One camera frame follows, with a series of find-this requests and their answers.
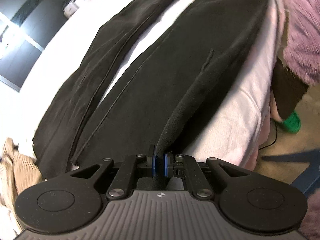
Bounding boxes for black jeans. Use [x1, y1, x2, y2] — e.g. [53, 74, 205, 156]
[33, 0, 268, 179]

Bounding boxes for grey duvet with pink dots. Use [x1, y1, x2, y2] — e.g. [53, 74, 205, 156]
[12, 0, 284, 170]

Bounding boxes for green slipper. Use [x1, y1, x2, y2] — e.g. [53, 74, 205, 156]
[279, 111, 302, 134]

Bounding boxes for brown striped garment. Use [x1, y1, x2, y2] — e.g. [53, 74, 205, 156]
[1, 138, 43, 209]

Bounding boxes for blue chair leg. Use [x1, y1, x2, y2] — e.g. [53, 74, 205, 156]
[262, 148, 320, 198]

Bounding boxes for purple fluffy rug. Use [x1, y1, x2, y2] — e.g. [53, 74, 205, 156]
[283, 0, 319, 86]

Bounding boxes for black wardrobe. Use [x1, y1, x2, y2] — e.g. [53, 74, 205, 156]
[1, 0, 67, 92]

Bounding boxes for black cable on floor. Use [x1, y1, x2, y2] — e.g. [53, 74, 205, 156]
[257, 119, 279, 151]

